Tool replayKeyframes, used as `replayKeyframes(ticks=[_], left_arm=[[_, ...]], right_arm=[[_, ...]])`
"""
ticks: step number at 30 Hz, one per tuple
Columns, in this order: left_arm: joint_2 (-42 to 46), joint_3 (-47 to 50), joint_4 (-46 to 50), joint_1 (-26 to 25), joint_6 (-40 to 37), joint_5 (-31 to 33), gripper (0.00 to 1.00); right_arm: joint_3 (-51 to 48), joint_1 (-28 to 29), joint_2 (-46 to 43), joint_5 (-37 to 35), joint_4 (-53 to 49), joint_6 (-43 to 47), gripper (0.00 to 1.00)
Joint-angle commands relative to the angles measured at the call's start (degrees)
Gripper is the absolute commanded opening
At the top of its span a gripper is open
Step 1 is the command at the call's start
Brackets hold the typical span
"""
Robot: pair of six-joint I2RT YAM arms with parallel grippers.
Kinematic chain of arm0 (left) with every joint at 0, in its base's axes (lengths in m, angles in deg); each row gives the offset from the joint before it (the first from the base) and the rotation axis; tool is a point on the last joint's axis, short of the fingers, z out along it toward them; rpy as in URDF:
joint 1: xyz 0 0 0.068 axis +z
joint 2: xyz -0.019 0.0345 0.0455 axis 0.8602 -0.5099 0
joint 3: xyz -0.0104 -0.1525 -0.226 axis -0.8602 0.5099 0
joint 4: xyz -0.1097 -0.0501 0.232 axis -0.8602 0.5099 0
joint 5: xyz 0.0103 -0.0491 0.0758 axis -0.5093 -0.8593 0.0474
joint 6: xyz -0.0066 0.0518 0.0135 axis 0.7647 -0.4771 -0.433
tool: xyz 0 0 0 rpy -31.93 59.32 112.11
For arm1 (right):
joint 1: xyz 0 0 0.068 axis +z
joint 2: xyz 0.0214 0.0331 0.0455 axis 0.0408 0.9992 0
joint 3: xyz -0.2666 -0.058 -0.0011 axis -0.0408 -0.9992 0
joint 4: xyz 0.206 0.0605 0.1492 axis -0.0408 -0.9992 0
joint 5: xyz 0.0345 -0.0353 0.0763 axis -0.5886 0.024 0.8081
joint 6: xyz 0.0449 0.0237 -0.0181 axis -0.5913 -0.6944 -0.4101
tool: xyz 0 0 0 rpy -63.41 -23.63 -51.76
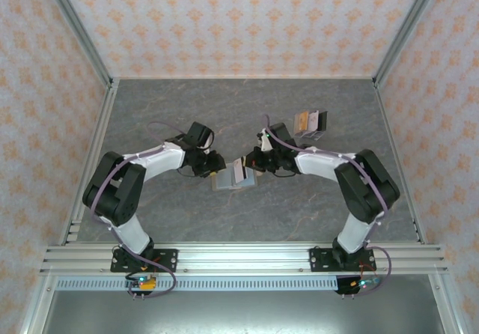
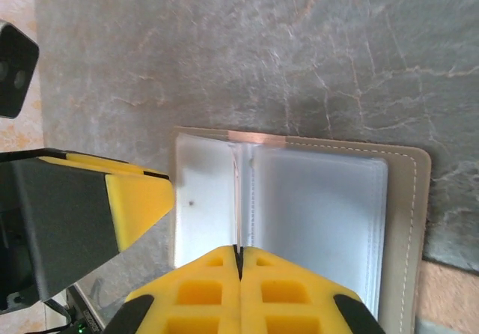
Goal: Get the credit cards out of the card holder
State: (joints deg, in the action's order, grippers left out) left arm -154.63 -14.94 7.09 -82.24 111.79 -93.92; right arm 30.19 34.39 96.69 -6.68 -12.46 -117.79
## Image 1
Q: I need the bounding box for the white card with black stripe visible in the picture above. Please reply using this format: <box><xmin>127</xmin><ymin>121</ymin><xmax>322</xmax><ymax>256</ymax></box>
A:
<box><xmin>231</xmin><ymin>157</ymin><xmax>252</xmax><ymax>184</ymax></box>

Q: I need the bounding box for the aluminium frame post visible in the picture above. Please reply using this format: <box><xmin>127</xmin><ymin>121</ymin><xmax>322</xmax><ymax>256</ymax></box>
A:
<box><xmin>39</xmin><ymin>0</ymin><xmax>115</xmax><ymax>90</ymax></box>
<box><xmin>372</xmin><ymin>0</ymin><xmax>448</xmax><ymax>88</ymax></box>

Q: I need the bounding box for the grey slotted cable duct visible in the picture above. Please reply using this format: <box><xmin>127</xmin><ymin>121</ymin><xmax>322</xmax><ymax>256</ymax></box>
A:
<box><xmin>55</xmin><ymin>276</ymin><xmax>340</xmax><ymax>292</ymax></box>

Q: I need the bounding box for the grey metal sheet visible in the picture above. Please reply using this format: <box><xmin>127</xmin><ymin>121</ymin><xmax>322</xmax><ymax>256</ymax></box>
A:
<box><xmin>40</xmin><ymin>291</ymin><xmax>441</xmax><ymax>334</ymax></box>

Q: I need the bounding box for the circuit board with yellow connector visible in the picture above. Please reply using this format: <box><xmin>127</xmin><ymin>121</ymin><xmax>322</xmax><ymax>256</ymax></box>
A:
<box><xmin>125</xmin><ymin>273</ymin><xmax>158</xmax><ymax>292</ymax></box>

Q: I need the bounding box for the long aluminium profile rail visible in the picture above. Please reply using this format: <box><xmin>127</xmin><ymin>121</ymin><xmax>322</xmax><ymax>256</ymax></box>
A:
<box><xmin>39</xmin><ymin>242</ymin><xmax>449</xmax><ymax>275</ymax></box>

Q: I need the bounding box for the aluminium frame leg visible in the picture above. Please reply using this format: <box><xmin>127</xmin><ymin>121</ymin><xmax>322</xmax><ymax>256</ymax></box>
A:
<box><xmin>428</xmin><ymin>273</ymin><xmax>462</xmax><ymax>334</ymax></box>
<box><xmin>20</xmin><ymin>273</ymin><xmax>57</xmax><ymax>334</ymax></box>

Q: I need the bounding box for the beige folding card holder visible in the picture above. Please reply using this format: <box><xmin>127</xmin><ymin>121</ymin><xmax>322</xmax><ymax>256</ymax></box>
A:
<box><xmin>210</xmin><ymin>163</ymin><xmax>259</xmax><ymax>192</ymax></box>

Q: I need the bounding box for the circuit board with green light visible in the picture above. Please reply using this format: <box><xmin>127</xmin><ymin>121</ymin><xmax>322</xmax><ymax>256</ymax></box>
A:
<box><xmin>350</xmin><ymin>277</ymin><xmax>382</xmax><ymax>290</ymax></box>

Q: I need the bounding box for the clear acrylic card stand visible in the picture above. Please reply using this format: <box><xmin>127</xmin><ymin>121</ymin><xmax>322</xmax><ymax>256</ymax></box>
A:
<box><xmin>293</xmin><ymin>109</ymin><xmax>329</xmax><ymax>141</ymax></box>

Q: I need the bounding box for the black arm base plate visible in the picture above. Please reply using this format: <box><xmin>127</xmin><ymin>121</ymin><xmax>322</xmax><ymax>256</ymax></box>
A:
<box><xmin>109</xmin><ymin>248</ymin><xmax>179</xmax><ymax>273</ymax></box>
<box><xmin>308</xmin><ymin>246</ymin><xmax>375</xmax><ymax>273</ymax></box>

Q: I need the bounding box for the aluminium side rail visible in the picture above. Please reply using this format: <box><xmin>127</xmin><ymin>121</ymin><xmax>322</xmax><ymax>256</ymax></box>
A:
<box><xmin>372</xmin><ymin>79</ymin><xmax>428</xmax><ymax>245</ymax></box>
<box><xmin>59</xmin><ymin>79</ymin><xmax>120</xmax><ymax>246</ymax></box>

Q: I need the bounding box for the thin aluminium edge strip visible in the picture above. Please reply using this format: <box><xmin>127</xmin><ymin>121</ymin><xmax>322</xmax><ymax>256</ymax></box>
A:
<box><xmin>111</xmin><ymin>73</ymin><xmax>376</xmax><ymax>81</ymax></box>

